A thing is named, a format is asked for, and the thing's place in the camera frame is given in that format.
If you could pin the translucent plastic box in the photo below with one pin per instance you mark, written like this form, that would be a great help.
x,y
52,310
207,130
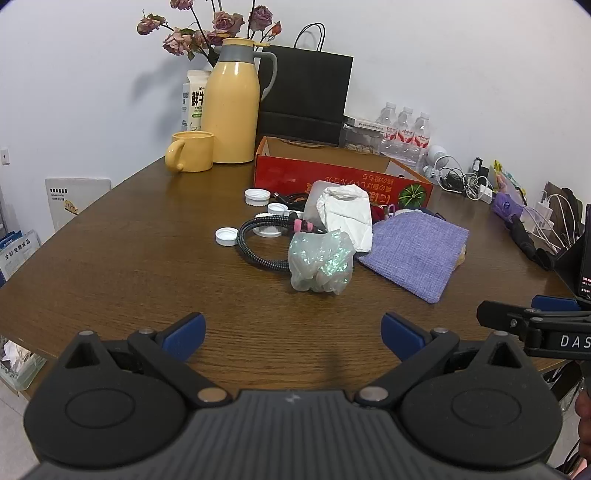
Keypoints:
x,y
311,207

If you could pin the wall socket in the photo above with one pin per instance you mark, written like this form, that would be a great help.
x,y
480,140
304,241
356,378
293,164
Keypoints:
x,y
4,157

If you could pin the ribbed white cap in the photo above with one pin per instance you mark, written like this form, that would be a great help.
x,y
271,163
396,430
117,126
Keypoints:
x,y
257,196

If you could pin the yellow green packet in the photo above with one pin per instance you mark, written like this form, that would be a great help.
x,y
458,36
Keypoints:
x,y
505,177

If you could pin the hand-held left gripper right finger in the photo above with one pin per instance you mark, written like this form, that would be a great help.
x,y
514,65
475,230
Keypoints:
x,y
401,339

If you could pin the iridescent plastic bag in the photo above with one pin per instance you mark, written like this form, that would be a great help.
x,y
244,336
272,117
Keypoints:
x,y
318,263

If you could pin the person's right forearm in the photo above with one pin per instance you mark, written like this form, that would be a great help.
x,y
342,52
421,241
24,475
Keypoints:
x,y
584,420

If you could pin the white flat box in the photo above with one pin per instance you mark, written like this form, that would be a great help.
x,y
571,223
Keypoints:
x,y
364,122

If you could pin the purple knitted pouch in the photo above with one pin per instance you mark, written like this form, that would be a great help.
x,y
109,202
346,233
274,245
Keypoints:
x,y
411,254

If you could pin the dried flower bouquet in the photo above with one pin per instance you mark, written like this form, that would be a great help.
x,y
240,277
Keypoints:
x,y
178,41

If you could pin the cream soft item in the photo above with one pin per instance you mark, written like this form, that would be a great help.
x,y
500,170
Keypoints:
x,y
461,258

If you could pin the black adapter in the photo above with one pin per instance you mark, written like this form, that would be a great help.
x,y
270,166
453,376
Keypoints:
x,y
478,165

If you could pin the red cardboard box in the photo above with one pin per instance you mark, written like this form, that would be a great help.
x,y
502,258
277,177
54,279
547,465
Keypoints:
x,y
286,173

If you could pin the black folded umbrella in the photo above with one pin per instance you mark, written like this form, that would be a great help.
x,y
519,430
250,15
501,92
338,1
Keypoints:
x,y
531,244

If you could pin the white milk carton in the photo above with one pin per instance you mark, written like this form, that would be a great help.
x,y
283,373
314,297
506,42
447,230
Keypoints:
x,y
191,101

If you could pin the clear plastic bin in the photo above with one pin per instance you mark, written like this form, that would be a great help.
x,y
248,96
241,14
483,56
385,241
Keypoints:
x,y
18,364

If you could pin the white desk fan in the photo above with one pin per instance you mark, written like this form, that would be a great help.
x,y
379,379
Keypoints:
x,y
436,153

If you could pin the purple soft item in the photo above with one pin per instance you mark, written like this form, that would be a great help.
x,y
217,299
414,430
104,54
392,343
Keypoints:
x,y
505,207

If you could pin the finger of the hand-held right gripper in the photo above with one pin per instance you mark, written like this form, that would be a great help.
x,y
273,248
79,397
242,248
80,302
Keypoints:
x,y
554,303
503,314

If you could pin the yellow thermos jug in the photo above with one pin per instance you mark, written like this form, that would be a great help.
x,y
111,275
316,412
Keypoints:
x,y
231,110

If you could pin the yellow mug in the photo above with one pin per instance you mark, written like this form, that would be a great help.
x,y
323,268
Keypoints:
x,y
196,152

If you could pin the blue packages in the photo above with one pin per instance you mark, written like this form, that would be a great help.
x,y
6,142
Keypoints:
x,y
18,254

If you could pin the black paper bag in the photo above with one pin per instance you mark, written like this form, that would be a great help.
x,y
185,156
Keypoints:
x,y
304,92

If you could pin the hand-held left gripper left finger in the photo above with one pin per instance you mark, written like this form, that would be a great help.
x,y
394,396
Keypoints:
x,y
184,339

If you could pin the white board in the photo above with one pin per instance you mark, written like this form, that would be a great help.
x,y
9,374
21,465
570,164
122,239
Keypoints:
x,y
78,203

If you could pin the white bottle cap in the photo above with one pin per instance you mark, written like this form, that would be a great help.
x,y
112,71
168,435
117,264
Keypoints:
x,y
277,208
227,236

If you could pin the red label water bottle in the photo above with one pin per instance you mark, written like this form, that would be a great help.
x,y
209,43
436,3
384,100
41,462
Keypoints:
x,y
405,131
421,134
388,127

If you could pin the white tissue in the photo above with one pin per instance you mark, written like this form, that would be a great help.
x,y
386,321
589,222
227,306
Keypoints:
x,y
346,212

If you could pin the dark fabric item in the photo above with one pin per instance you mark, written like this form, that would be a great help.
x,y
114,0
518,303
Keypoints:
x,y
431,213

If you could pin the white charger plug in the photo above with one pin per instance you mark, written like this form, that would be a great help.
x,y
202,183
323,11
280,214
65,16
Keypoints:
x,y
487,194

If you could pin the brown paper bag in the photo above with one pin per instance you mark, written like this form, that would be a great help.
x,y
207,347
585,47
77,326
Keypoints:
x,y
570,198

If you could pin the clear container of seeds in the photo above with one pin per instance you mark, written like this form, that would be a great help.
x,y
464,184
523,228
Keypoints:
x,y
362,138

